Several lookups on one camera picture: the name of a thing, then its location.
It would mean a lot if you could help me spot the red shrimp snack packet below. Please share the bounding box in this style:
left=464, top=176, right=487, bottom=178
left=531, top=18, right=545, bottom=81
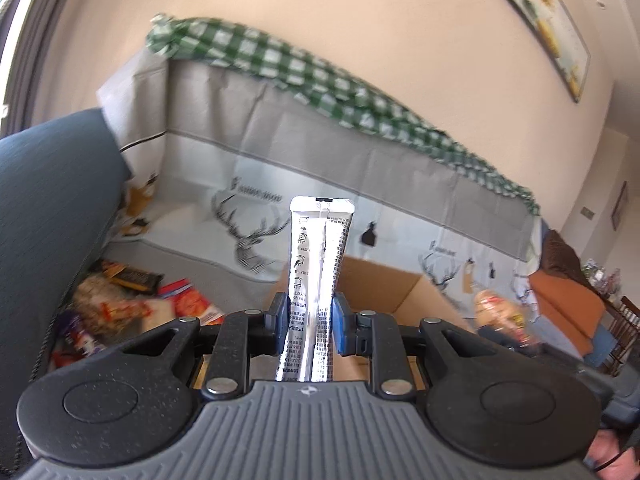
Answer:
left=158, top=278, right=224, bottom=326

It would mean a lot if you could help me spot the clear bag of biscuits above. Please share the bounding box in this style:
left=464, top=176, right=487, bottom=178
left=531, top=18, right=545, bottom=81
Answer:
left=474, top=289, right=529, bottom=344

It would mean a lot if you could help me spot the silver snack stick packet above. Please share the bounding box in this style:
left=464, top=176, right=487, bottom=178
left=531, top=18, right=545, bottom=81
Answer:
left=276, top=196, right=355, bottom=382

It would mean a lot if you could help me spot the round rice cake bag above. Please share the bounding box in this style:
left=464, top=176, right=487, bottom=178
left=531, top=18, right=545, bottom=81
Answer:
left=72, top=274, right=151, bottom=336

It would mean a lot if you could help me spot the black cracker package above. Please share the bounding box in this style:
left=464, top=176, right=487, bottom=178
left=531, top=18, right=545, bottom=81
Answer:
left=98, top=259, right=164, bottom=296

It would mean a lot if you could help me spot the purple cartoon snack packet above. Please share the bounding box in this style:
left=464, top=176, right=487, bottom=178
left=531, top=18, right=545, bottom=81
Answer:
left=51, top=310, right=105, bottom=368

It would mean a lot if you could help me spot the person right hand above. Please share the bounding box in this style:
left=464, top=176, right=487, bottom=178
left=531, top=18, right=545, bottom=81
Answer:
left=587, top=430, right=639, bottom=480

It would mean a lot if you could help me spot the brown cardboard box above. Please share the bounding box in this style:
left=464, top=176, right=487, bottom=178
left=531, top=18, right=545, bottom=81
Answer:
left=192, top=254, right=476, bottom=391

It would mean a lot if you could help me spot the orange sofa cushion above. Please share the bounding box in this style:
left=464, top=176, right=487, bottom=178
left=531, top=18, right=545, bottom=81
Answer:
left=528, top=270, right=605, bottom=356

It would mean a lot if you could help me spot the wooden chair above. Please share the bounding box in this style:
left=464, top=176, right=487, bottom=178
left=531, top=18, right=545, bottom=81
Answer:
left=604, top=296, right=639, bottom=376

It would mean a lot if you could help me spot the brown blanket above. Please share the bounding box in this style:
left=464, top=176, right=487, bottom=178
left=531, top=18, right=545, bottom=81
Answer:
left=540, top=230, right=594, bottom=292

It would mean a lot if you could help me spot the grey deer print sofa cover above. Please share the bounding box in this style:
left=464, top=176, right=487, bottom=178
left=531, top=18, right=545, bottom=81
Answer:
left=98, top=52, right=540, bottom=320

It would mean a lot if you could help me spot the green checkered cloth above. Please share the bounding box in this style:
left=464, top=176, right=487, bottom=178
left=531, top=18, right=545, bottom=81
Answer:
left=145, top=14, right=540, bottom=216

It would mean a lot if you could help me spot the framed wall picture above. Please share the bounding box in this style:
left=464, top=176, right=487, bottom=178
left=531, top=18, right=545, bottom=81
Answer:
left=509, top=0, right=591, bottom=103

